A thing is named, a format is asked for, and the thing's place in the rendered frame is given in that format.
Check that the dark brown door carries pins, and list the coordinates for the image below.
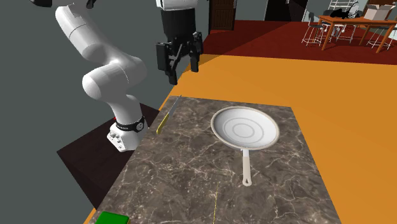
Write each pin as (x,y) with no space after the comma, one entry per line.
(221,14)

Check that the white frying pan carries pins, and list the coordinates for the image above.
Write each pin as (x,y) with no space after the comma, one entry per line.
(245,128)

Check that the wooden dining table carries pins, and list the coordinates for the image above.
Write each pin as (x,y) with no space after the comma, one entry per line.
(353,21)

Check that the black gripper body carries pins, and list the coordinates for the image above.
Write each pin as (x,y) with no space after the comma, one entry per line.
(177,24)

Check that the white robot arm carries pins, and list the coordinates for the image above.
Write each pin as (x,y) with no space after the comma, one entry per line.
(114,74)

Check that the thin yellow stick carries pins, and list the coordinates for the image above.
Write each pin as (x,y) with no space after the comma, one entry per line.
(215,204)

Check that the dark robot stand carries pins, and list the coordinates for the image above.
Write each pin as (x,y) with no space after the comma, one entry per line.
(90,158)

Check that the green box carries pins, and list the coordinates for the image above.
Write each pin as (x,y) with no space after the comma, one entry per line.
(111,218)

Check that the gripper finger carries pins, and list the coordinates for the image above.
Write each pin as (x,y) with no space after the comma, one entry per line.
(163,59)
(195,56)

